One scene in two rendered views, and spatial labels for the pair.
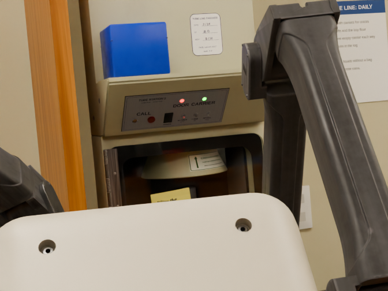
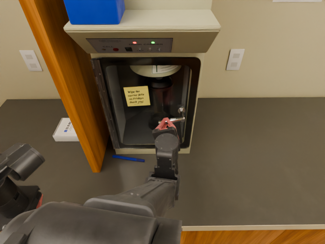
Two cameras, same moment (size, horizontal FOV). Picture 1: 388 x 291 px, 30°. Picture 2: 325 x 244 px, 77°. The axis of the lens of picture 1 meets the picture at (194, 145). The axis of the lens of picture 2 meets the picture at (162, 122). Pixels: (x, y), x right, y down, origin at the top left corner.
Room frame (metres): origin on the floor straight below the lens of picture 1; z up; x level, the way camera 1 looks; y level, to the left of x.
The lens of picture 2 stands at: (0.86, -0.18, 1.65)
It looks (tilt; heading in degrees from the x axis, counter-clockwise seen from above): 44 degrees down; 16
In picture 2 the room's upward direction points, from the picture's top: straight up
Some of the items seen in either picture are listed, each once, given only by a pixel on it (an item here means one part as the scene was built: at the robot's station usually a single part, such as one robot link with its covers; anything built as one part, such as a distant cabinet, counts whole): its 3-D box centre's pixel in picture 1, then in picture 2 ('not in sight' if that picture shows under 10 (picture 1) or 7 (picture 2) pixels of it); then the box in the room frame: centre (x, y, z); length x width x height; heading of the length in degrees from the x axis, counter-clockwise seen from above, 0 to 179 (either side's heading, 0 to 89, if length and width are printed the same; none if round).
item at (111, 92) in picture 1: (190, 101); (145, 39); (1.32, 0.00, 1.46); 0.32 x 0.11 x 0.10; 107
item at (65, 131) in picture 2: not in sight; (75, 129); (1.39, 0.41, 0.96); 0.16 x 0.12 x 0.04; 106
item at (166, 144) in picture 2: not in sight; (163, 166); (1.14, -0.10, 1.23); 0.12 x 0.09 x 0.11; 7
